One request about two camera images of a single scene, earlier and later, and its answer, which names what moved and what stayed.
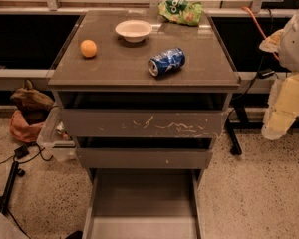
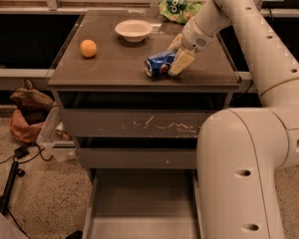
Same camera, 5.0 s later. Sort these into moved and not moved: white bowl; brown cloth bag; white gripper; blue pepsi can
Moved: white gripper
Not moved: white bowl; blue pepsi can; brown cloth bag
